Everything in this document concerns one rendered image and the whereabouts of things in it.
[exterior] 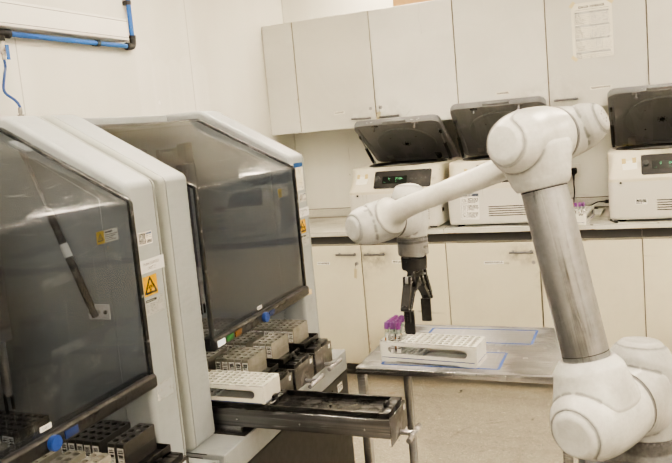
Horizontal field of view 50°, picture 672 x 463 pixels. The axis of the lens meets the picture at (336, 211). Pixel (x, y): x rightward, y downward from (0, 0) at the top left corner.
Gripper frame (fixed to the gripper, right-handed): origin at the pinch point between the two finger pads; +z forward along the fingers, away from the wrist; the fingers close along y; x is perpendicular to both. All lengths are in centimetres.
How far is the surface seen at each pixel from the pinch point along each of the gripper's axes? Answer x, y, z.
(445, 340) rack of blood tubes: -8.2, -0.9, 4.4
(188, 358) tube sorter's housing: 41, -55, -5
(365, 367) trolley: 13.3, -11.2, 10.6
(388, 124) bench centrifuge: 90, 201, -58
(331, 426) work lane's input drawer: 8.7, -42.3, 14.8
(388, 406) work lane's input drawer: -4.4, -35.5, 10.9
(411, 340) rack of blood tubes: 1.6, -2.8, 4.4
